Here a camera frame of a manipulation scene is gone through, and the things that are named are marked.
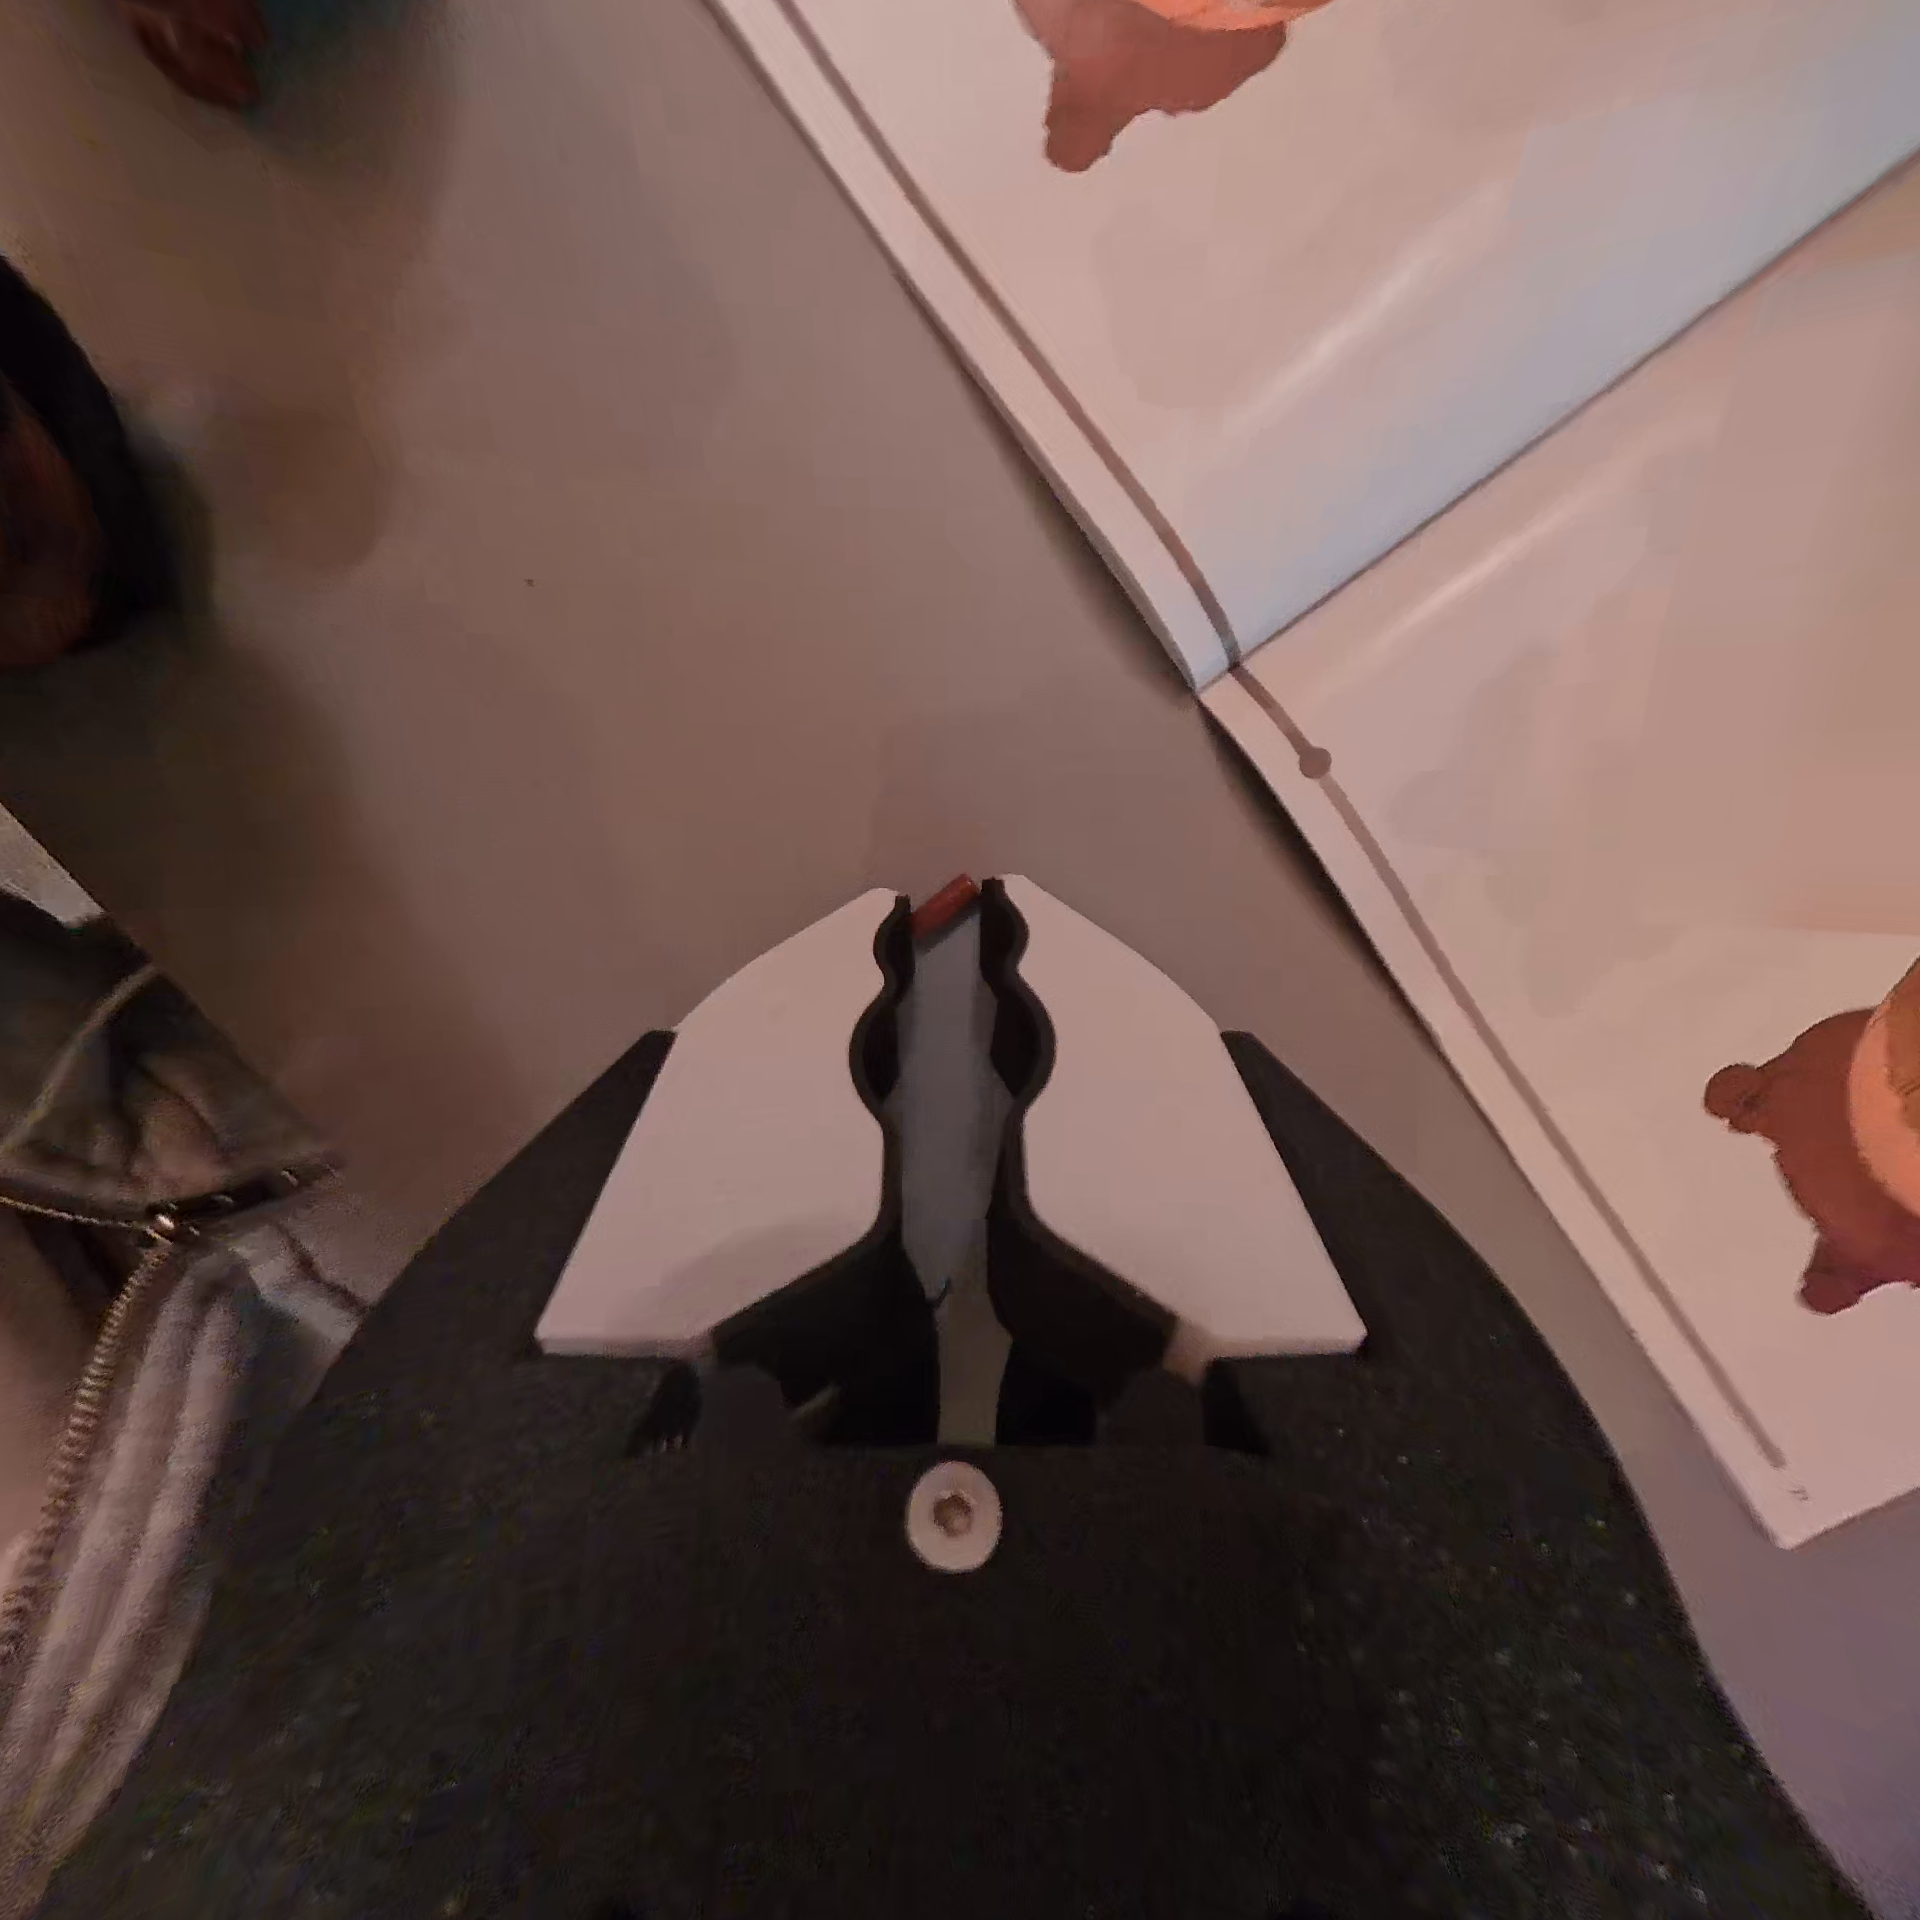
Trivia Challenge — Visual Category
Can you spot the grey desk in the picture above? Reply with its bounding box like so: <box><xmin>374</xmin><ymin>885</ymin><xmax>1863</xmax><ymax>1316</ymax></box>
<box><xmin>0</xmin><ymin>0</ymin><xmax>1920</xmax><ymax>1920</ymax></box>

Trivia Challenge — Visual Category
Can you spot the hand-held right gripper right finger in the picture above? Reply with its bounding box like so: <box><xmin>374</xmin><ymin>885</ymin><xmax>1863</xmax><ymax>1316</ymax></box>
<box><xmin>975</xmin><ymin>874</ymin><xmax>1367</xmax><ymax>1353</ymax></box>

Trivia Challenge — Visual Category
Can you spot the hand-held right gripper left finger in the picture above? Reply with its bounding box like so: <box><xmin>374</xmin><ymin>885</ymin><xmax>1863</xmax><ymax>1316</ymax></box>
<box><xmin>535</xmin><ymin>888</ymin><xmax>917</xmax><ymax>1360</ymax></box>

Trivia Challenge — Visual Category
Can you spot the toy brick flower pot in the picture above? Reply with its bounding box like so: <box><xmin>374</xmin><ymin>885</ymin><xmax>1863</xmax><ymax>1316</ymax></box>
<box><xmin>117</xmin><ymin>0</ymin><xmax>270</xmax><ymax>109</ymax></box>

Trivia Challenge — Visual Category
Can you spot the open instruction booklet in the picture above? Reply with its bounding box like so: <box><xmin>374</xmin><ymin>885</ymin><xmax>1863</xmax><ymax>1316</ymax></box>
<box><xmin>704</xmin><ymin>0</ymin><xmax>1920</xmax><ymax>1551</ymax></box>

